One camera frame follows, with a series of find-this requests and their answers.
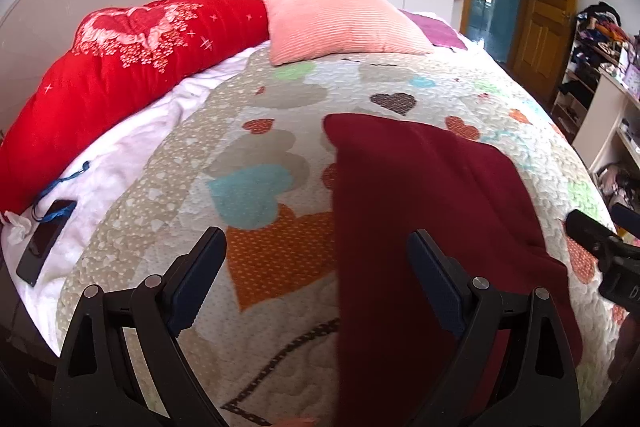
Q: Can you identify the wooden door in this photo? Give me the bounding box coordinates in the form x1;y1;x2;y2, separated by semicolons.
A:
512;0;581;100

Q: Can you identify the purple pillow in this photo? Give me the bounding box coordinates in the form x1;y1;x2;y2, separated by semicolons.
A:
400;9;468;52

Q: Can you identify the maroon knit garment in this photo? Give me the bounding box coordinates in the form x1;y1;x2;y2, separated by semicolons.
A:
322;113;585;427

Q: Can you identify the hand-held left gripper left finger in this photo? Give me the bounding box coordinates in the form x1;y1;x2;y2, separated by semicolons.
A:
51;227;227;427

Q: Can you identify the white shelf unit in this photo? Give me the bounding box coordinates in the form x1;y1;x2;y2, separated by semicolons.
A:
550;2;640;188

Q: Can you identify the beige round headboard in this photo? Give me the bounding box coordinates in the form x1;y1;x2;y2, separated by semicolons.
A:
0;0;161;132

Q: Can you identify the blue lanyard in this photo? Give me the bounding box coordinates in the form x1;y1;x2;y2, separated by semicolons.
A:
32;162;91;223

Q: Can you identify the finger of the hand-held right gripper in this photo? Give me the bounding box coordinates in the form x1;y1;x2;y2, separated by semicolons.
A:
566;209;626;258
611;203;640;240

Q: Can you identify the pile of clothes on floor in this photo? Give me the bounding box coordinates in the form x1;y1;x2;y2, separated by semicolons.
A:
592;162;640;214

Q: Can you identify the white crumpled tissue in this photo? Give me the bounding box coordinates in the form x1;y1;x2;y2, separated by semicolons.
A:
0;209;33;245

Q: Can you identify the black smartphone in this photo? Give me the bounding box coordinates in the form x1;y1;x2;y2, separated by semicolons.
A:
16;199;77;287

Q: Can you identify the white fleece blanket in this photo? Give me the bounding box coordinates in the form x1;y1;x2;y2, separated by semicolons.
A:
0;44;271;343

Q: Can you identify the pink ribbed pillow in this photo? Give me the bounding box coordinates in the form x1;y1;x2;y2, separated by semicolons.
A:
256;0;435;66

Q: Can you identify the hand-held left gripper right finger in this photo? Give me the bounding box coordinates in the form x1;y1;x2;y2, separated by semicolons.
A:
406;229;581;427

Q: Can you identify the red embroidered bolster pillow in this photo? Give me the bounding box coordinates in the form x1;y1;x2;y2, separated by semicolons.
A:
0;0;271;214

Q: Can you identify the person's right forearm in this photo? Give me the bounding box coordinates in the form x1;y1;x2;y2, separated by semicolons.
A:
606;306;640;385

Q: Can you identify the pile of clothes on shelf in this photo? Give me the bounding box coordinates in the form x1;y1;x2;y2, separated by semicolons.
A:
575;2;640;58

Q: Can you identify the heart patterned quilt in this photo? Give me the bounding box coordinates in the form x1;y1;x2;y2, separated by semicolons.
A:
55;39;628;427

